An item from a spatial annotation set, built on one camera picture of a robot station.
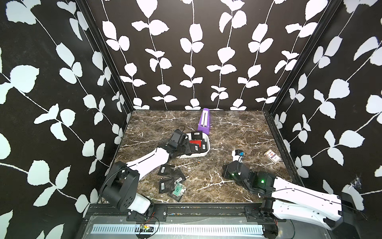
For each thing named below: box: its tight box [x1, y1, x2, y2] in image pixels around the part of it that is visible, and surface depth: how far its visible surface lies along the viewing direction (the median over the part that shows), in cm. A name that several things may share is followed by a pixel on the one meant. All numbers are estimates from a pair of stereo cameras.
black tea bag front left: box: [157, 162, 171, 176], surface depth 90 cm
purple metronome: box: [197, 108, 211, 135], surface depth 103 cm
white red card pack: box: [263, 148, 283, 165], surface depth 96 cm
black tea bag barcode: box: [191, 130, 203, 140], surface depth 101 cm
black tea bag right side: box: [158, 178, 176, 194], surface depth 84 cm
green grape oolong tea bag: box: [168, 181, 188, 203], surface depth 83 cm
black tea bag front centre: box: [199, 138, 208, 153], surface depth 97 cm
